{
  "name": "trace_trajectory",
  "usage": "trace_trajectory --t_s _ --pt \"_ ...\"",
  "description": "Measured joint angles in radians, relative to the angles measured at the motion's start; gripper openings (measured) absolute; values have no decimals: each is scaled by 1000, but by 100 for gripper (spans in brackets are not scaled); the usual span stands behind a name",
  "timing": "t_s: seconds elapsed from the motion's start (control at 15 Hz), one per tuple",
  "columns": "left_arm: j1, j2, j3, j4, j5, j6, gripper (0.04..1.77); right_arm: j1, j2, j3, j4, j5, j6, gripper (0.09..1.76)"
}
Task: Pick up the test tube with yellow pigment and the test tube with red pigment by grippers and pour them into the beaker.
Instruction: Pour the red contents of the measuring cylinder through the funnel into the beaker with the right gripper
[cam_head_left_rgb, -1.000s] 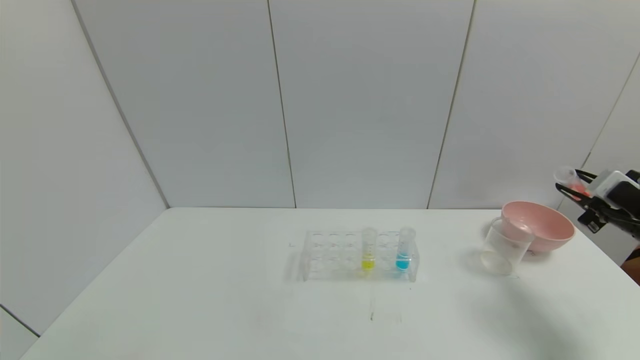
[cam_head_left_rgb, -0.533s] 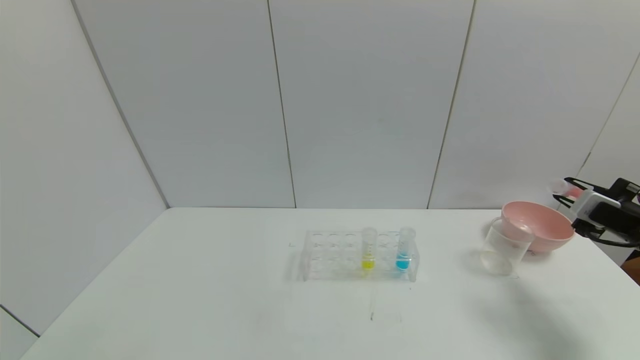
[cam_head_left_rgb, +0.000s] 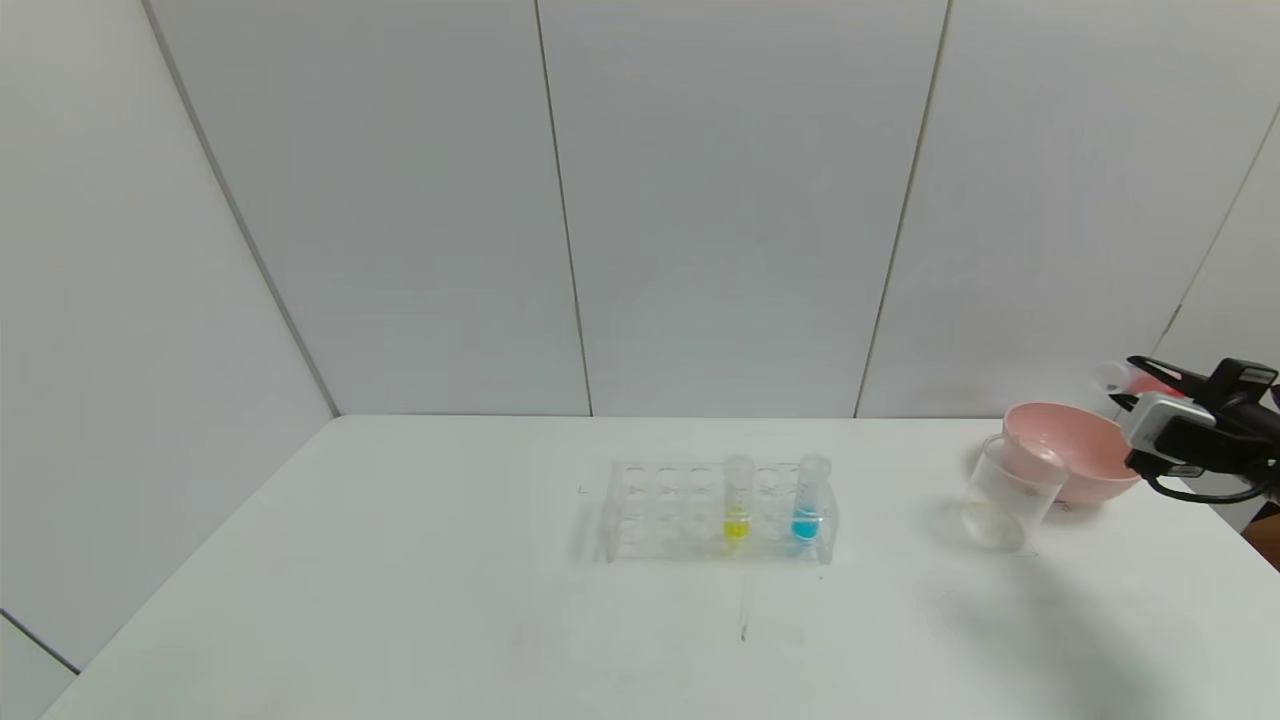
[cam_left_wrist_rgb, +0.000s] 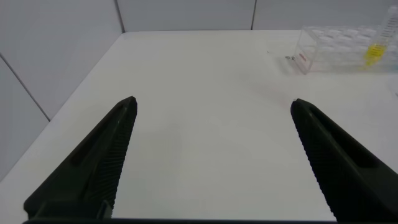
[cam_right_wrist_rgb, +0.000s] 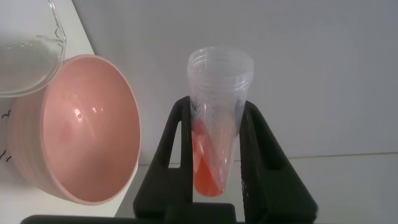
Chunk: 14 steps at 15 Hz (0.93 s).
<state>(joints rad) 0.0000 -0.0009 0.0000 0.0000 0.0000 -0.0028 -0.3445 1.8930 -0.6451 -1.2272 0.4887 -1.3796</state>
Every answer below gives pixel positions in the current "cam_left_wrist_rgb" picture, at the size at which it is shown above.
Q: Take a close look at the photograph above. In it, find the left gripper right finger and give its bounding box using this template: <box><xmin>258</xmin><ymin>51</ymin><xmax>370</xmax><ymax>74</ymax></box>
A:
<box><xmin>290</xmin><ymin>98</ymin><xmax>398</xmax><ymax>223</ymax></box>

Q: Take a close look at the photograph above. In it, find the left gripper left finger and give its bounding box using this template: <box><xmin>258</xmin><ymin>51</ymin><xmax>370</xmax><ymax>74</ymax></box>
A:
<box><xmin>23</xmin><ymin>95</ymin><xmax>138</xmax><ymax>220</ymax></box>

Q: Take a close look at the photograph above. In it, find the clear graduated plastic test tube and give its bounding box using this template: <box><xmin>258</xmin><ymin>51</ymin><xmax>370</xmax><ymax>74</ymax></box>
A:
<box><xmin>360</xmin><ymin>4</ymin><xmax>398</xmax><ymax>71</ymax></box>

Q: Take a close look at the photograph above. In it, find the clear acrylic test tube rack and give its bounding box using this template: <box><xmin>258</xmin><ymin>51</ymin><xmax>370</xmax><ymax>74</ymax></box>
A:
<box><xmin>292</xmin><ymin>25</ymin><xmax>398</xmax><ymax>75</ymax></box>

